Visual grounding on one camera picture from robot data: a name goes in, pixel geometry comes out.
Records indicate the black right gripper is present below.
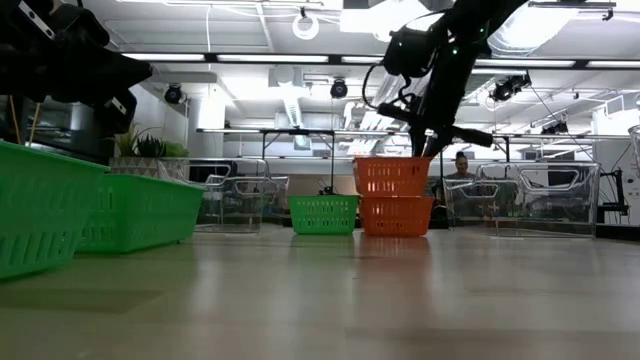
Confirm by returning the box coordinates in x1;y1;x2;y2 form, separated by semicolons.
377;74;495;158

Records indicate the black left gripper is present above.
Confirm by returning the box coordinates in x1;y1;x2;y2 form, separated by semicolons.
0;42;154;137

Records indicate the orange plastic basket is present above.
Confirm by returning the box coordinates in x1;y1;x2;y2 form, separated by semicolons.
358;195;436;238
353;156;433;198

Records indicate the green plastic basket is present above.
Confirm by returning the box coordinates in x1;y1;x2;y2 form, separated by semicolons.
74;173;206;255
288;194;360;237
0;139;110;281

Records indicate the person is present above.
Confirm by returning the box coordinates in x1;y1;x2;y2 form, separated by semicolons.
443;150;477;182

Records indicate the spiky green grass plant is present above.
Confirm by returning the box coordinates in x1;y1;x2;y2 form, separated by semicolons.
112;122;151;159

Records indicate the dark green succulent plant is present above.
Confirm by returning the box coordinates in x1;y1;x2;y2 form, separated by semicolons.
135;134;168;159

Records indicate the triangle patterned planter pot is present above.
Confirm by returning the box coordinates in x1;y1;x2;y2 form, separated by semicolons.
108;156;189;177

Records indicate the light green leafy plant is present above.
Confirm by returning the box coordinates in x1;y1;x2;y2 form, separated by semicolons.
164;141;191;160

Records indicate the black computer monitor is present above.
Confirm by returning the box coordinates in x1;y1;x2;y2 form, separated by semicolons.
189;163;232;184
547;169;582;189

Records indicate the black overhead light bar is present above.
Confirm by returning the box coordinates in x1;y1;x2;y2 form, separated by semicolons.
119;51;640;71

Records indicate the black equipment stand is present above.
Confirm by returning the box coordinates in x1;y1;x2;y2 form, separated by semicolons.
597;168;631;224

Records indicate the black ceiling fixture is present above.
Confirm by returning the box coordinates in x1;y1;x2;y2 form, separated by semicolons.
527;0;618;23

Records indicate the yellow cable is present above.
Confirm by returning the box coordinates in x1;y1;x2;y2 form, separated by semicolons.
8;95;42;147

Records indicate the black background table frame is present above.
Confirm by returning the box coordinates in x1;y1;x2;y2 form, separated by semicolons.
492;132;512;164
258;127;337;195

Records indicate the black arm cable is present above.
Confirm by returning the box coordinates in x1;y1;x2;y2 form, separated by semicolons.
361;60;387;110

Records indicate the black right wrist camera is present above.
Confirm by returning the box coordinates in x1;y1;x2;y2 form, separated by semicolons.
382;25;445;80

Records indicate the black round ceiling camera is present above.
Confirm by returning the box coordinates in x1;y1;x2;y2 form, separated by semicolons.
163;83;184;106
328;77;350;100

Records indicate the black ceiling camera cluster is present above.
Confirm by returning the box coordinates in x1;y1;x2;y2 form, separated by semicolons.
488;72;533;103

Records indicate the black ceiling camera mount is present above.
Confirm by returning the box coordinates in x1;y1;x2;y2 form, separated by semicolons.
540;120;570;136

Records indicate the silver ventilation duct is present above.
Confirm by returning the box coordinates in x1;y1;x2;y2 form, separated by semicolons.
487;0;584;57

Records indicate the white ceiling ring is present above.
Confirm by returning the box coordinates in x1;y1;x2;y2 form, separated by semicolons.
291;11;321;42

